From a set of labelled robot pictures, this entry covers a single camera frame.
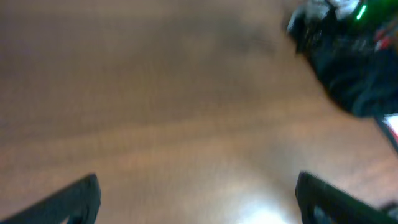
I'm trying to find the black shorts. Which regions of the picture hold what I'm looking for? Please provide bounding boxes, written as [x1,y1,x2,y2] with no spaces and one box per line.
[285,0,398,153]

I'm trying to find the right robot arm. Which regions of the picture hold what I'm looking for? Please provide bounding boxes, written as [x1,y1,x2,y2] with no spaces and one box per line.
[326,0,397,24]

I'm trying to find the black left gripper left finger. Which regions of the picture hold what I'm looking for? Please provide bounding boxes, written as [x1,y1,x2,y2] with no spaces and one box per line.
[1,174,101,224]

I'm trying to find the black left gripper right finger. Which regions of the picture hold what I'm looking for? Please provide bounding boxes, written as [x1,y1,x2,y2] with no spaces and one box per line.
[295,171,397,224]

